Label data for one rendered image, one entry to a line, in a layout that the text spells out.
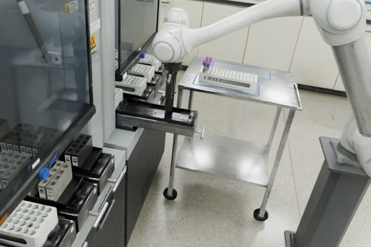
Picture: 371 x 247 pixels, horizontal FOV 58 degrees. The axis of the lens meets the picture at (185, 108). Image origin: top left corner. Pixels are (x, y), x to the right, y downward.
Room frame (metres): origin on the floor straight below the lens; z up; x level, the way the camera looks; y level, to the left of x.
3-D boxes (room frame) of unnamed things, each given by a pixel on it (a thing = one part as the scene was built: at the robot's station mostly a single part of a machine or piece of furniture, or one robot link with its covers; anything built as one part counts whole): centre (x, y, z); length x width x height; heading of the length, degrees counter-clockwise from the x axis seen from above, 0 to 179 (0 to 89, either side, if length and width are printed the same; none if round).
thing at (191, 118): (1.27, 0.26, 0.78); 0.73 x 0.14 x 0.09; 83
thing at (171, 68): (1.29, 0.07, 1.00); 0.08 x 0.07 x 0.09; 173
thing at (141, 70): (1.59, 0.34, 0.83); 0.30 x 0.10 x 0.06; 83
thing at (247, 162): (1.70, -0.28, 0.41); 0.67 x 0.46 x 0.82; 81
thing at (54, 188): (0.72, 0.34, 0.85); 0.12 x 0.02 x 0.06; 174
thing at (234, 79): (1.59, -0.20, 0.85); 0.30 x 0.10 x 0.06; 81
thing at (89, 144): (0.87, 0.33, 0.85); 0.12 x 0.02 x 0.06; 173
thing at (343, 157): (1.26, -0.79, 0.73); 0.22 x 0.18 x 0.06; 173
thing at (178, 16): (1.28, 0.07, 1.18); 0.13 x 0.11 x 0.16; 175
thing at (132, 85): (1.43, 0.36, 0.83); 0.30 x 0.10 x 0.06; 83
